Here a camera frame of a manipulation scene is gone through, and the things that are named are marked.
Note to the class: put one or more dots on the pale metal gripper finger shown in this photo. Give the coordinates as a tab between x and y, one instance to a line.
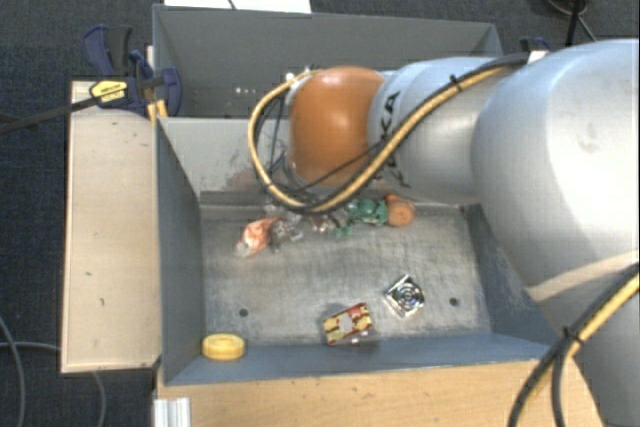
276	237
293	231

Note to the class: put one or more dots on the orange and white crumpled packet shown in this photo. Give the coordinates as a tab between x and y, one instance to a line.
256	235

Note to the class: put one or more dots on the grey metal bin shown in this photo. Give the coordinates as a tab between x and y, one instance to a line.
300	275

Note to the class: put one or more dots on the orange toy fruit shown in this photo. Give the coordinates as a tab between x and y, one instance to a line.
401	212

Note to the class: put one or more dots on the shiny square metal thing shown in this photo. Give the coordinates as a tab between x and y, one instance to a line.
404	296

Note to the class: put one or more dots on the pale wood flat board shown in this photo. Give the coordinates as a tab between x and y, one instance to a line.
110	240

